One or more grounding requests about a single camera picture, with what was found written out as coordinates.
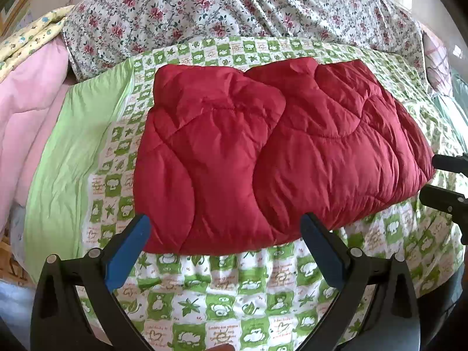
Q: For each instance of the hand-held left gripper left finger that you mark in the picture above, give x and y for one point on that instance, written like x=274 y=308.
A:
x=128 y=252

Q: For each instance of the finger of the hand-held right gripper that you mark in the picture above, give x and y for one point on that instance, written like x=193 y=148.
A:
x=451 y=162
x=438 y=197

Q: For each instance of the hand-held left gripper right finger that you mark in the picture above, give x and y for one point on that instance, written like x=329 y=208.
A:
x=321 y=252

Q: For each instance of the red quilted blanket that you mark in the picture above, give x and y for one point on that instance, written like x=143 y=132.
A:
x=256 y=146

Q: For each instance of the teal cloth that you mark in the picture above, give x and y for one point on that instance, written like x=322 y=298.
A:
x=455 y=109

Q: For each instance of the green checkered blanket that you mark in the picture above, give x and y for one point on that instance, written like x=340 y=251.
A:
x=237 y=292

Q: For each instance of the pink plaid pillow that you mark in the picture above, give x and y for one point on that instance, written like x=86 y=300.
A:
x=437 y=62

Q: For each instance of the light blue cloth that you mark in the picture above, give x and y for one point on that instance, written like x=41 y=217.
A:
x=14 y=307

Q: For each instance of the pink blanket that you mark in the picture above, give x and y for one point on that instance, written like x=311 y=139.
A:
x=29 y=117

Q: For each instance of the yellow patterned cloth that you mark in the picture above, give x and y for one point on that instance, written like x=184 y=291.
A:
x=33 y=34

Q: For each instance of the floral quilt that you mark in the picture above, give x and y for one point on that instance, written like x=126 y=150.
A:
x=219 y=7

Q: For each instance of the gold framed headboard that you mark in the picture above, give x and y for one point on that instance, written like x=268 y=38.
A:
x=18 y=3

